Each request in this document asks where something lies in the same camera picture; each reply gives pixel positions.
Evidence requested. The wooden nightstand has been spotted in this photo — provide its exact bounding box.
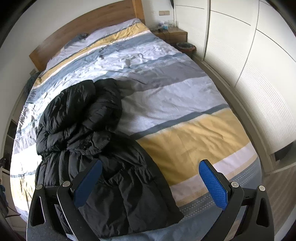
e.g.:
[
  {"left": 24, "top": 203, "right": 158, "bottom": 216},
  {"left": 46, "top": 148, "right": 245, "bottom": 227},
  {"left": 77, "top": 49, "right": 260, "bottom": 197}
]
[{"left": 151, "top": 27, "right": 188, "bottom": 47}]

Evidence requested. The blue-grey pillow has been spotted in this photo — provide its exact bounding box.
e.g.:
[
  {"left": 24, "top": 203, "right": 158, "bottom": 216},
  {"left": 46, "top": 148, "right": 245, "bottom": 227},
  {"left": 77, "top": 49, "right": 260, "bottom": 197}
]
[{"left": 66, "top": 33, "right": 89, "bottom": 47}]

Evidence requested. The white wardrobe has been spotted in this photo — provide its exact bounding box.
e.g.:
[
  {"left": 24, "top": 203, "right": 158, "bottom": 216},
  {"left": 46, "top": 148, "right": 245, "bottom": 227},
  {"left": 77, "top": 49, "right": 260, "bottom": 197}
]
[{"left": 173, "top": 0, "right": 296, "bottom": 160}]

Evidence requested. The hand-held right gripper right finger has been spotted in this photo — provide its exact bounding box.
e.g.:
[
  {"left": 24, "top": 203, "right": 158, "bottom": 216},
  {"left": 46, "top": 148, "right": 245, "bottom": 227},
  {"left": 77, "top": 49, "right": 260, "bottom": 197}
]
[{"left": 199, "top": 159, "right": 275, "bottom": 241}]

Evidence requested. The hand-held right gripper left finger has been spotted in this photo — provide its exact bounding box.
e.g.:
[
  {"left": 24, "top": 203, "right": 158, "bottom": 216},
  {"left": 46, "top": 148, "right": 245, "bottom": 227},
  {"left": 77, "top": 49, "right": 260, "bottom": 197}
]
[{"left": 26, "top": 159, "right": 103, "bottom": 241}]

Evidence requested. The bed with striped duvet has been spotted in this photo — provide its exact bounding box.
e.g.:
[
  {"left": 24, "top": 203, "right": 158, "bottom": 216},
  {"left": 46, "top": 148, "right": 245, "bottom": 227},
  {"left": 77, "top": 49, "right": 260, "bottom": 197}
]
[{"left": 9, "top": 19, "right": 263, "bottom": 241}]

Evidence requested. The round waste basket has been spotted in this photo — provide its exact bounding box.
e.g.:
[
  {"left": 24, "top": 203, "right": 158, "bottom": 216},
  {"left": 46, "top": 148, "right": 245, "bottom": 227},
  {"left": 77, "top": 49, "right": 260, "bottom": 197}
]
[{"left": 176, "top": 42, "right": 197, "bottom": 56}]

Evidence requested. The black puffer coat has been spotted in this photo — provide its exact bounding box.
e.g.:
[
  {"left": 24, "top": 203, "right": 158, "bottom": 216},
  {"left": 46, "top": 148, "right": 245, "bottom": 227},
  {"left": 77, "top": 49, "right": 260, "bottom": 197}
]
[{"left": 35, "top": 78, "right": 185, "bottom": 239}]

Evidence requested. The wooden headboard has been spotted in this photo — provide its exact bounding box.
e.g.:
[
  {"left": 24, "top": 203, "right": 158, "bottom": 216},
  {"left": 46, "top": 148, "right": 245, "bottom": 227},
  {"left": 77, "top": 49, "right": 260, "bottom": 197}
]
[{"left": 29, "top": 0, "right": 146, "bottom": 71}]

